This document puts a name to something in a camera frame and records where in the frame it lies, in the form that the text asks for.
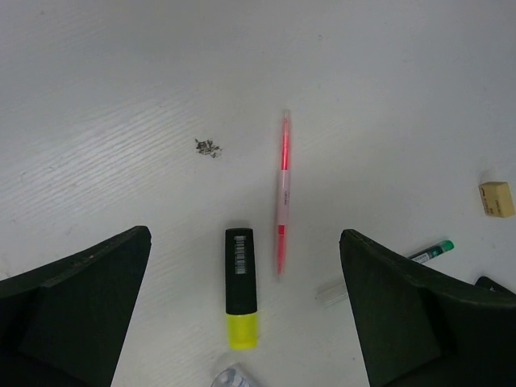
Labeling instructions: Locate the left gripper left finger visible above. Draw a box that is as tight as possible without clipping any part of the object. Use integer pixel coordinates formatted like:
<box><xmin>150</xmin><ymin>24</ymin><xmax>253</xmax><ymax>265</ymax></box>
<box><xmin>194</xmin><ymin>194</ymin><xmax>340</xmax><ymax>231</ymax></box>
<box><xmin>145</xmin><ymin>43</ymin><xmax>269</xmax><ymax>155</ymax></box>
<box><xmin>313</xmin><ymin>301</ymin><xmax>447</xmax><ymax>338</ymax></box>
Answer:
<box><xmin>1</xmin><ymin>226</ymin><xmax>152</xmax><ymax>386</ymax></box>

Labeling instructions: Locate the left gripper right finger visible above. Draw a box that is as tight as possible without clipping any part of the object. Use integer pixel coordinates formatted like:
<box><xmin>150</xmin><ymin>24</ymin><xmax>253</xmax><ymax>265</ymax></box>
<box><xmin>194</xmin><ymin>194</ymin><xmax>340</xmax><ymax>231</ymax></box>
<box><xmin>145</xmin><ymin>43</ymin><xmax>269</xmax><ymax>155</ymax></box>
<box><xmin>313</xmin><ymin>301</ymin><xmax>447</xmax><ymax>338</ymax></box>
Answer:
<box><xmin>339</xmin><ymin>229</ymin><xmax>515</xmax><ymax>386</ymax></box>

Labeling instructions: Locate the pink thin highlighter pen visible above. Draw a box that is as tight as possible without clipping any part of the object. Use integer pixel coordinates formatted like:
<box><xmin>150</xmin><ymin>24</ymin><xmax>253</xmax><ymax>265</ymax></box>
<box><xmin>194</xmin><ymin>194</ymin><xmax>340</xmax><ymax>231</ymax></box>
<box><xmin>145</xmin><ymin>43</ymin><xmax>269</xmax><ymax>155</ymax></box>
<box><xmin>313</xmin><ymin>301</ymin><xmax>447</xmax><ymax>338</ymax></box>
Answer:
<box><xmin>276</xmin><ymin>110</ymin><xmax>291</xmax><ymax>276</ymax></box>

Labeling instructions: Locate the green ink pen refill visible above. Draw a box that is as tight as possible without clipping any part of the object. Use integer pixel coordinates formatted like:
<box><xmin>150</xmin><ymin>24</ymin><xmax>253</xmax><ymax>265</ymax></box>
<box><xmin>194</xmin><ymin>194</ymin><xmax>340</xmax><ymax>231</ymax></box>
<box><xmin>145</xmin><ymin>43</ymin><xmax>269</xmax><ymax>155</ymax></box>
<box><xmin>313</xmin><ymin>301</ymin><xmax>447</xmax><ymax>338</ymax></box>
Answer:
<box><xmin>408</xmin><ymin>239</ymin><xmax>455</xmax><ymax>264</ymax></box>

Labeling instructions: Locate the green highlighter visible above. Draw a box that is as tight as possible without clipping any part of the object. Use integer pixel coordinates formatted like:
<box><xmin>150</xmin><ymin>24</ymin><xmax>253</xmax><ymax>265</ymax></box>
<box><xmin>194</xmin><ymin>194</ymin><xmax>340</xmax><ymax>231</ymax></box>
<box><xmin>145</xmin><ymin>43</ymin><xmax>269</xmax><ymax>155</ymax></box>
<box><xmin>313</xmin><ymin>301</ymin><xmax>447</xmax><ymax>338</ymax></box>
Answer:
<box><xmin>475</xmin><ymin>276</ymin><xmax>515</xmax><ymax>296</ymax></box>

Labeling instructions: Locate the tan eraser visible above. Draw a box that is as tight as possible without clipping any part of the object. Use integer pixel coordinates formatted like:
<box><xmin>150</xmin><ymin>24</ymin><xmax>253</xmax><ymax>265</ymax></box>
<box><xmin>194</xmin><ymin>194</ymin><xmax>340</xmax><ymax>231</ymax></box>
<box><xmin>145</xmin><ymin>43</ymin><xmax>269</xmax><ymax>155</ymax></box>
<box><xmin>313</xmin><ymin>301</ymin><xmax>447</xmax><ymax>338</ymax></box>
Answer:
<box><xmin>479</xmin><ymin>181</ymin><xmax>515</xmax><ymax>218</ymax></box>

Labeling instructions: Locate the yellow highlighter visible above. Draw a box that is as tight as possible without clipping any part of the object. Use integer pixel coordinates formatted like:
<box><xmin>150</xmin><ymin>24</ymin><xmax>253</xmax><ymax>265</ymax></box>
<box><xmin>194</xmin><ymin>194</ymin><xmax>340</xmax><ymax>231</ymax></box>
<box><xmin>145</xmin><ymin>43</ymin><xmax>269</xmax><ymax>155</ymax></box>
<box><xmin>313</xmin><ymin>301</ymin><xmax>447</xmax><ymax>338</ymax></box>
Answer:
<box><xmin>225</xmin><ymin>228</ymin><xmax>258</xmax><ymax>350</ymax></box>

